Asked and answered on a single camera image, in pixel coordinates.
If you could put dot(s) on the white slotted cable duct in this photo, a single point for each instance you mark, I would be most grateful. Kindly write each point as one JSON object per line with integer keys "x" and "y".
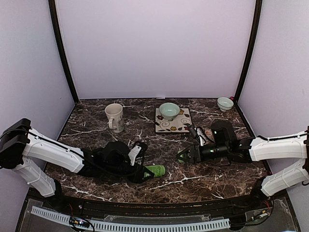
{"x": 131, "y": 224}

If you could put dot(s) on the green labelled supplement bottle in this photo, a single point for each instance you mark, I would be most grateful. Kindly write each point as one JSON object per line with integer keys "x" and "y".
{"x": 158, "y": 170}

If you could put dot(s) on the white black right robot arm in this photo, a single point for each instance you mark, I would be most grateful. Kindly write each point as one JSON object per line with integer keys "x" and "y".
{"x": 247, "y": 150}

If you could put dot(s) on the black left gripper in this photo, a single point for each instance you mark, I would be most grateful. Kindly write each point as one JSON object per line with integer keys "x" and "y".
{"x": 137, "y": 176}

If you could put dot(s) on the small white-green ceramic bowl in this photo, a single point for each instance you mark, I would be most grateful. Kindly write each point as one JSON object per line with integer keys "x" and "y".
{"x": 225, "y": 103}

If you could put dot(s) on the light green ceramic bowl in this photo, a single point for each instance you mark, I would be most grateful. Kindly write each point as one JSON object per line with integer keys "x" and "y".
{"x": 169, "y": 111}

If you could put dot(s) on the green bottle screw cap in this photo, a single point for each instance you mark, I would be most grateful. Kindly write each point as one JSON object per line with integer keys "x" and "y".
{"x": 182, "y": 157}

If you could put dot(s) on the black frame post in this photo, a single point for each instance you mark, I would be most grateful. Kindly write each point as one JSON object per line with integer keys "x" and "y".
{"x": 250, "y": 48}
{"x": 61, "y": 50}

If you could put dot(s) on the square floral ceramic plate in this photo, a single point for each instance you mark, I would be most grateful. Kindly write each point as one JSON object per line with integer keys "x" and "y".
{"x": 178, "y": 125}

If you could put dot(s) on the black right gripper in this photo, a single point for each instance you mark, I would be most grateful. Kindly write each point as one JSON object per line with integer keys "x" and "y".
{"x": 195, "y": 152}

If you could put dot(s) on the black left frame post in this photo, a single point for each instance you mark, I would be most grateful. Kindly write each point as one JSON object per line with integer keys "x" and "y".
{"x": 61, "y": 50}

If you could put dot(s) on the white floral ceramic mug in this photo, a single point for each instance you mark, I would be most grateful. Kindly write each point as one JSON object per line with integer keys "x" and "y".
{"x": 114, "y": 113}

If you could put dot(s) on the black right frame post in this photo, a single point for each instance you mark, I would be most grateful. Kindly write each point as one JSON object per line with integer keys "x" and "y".
{"x": 250, "y": 48}

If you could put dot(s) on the clear pill bottle green label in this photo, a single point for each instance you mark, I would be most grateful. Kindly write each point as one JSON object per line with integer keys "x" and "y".
{"x": 208, "y": 132}

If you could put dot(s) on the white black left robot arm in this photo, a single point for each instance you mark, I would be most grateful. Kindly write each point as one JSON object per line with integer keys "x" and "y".
{"x": 20, "y": 143}

